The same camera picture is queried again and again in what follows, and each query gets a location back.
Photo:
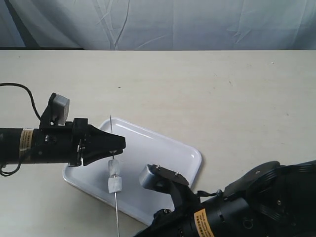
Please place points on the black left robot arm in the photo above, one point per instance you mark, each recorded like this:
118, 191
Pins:
16, 146

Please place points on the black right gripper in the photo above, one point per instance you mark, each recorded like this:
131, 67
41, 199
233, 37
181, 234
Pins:
180, 222

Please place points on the white marshmallow bottom piece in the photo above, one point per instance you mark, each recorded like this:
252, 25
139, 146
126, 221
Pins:
114, 184

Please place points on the white backdrop cloth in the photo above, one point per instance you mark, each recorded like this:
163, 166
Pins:
158, 24

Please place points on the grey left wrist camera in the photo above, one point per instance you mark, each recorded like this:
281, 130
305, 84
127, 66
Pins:
56, 111

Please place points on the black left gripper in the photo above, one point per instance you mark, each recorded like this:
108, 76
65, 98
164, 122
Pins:
74, 141

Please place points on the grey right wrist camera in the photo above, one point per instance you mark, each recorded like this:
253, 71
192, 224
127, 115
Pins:
156, 178

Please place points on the white plastic tray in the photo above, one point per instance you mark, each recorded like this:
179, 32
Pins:
142, 147

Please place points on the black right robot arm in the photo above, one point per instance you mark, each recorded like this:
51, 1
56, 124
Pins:
271, 200

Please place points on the white marshmallow piece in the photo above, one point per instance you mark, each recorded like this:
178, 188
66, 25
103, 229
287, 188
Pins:
114, 184
114, 168

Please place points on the thin metal skewer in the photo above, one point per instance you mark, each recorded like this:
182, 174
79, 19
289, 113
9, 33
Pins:
115, 193

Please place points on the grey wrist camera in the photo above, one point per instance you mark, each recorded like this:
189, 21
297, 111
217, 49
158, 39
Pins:
156, 178
56, 111

